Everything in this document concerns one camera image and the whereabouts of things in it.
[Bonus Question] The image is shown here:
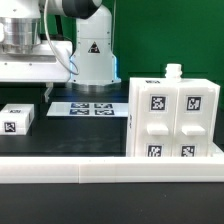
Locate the white cabinet door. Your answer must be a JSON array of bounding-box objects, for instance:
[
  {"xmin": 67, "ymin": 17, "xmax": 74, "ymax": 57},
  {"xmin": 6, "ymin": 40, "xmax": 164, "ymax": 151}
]
[
  {"xmin": 135, "ymin": 84, "xmax": 177, "ymax": 157},
  {"xmin": 172, "ymin": 86, "xmax": 214, "ymax": 157}
]

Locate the white L-shaped fence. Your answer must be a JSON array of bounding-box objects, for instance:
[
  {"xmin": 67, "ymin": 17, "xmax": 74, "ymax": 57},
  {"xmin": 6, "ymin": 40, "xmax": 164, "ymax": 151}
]
[{"xmin": 0, "ymin": 145, "xmax": 224, "ymax": 184}]

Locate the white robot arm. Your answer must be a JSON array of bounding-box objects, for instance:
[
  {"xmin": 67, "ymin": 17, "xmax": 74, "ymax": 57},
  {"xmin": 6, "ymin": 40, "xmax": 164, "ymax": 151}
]
[{"xmin": 0, "ymin": 0, "xmax": 121, "ymax": 92}]

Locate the white cabinet body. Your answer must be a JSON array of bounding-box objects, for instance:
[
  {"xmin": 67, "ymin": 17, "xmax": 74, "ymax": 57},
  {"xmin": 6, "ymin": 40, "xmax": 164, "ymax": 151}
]
[{"xmin": 126, "ymin": 63, "xmax": 220, "ymax": 157}]

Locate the white cabinet top block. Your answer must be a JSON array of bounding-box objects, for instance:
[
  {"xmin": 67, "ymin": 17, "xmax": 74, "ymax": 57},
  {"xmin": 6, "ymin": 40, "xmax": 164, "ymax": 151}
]
[{"xmin": 0, "ymin": 104, "xmax": 35, "ymax": 135}]

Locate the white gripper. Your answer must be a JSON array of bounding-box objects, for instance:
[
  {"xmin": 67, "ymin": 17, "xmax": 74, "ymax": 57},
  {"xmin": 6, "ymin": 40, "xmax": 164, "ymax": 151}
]
[{"xmin": 0, "ymin": 41, "xmax": 70, "ymax": 102}]

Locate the grey thin cable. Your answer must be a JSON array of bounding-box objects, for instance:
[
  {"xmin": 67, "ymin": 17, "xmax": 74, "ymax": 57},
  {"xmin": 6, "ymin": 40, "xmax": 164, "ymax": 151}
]
[{"xmin": 42, "ymin": 0, "xmax": 80, "ymax": 76}]

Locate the white marker base plate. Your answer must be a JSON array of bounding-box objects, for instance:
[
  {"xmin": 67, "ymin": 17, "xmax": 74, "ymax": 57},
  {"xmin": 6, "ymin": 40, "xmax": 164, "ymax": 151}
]
[{"xmin": 47, "ymin": 102, "xmax": 128, "ymax": 117}]

